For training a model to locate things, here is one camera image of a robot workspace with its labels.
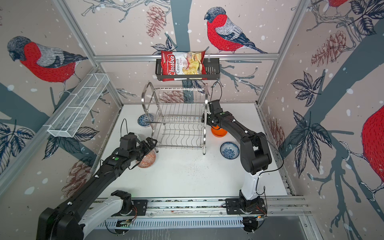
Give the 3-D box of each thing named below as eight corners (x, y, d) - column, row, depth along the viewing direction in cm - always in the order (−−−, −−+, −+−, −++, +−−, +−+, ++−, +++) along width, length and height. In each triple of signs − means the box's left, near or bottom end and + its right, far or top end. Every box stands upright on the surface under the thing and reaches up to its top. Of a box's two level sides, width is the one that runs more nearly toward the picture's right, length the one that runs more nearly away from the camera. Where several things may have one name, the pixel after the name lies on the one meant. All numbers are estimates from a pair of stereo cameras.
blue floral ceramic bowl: (221, 159, 91) (221, 156, 88) (219, 144, 98) (220, 141, 95) (239, 159, 91) (240, 156, 88) (236, 144, 98) (237, 141, 95)
